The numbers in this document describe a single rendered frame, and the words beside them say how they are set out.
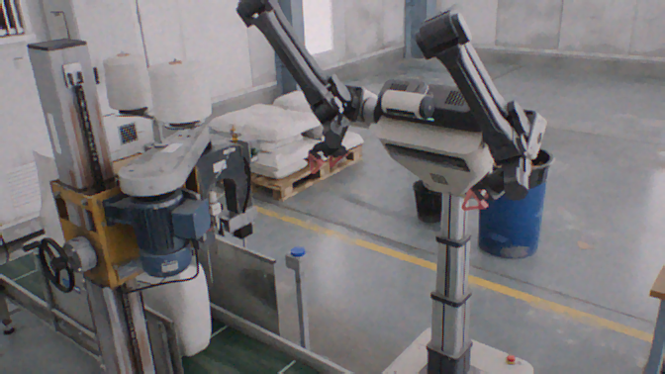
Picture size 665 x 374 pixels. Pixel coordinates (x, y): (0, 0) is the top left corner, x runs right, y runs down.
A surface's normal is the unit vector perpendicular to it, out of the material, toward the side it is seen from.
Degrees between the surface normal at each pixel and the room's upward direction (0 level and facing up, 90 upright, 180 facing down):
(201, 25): 90
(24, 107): 90
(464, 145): 40
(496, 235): 93
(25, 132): 90
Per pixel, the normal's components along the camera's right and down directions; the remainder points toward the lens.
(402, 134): -0.43, -0.49
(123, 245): 0.78, 0.22
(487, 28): -0.62, 0.33
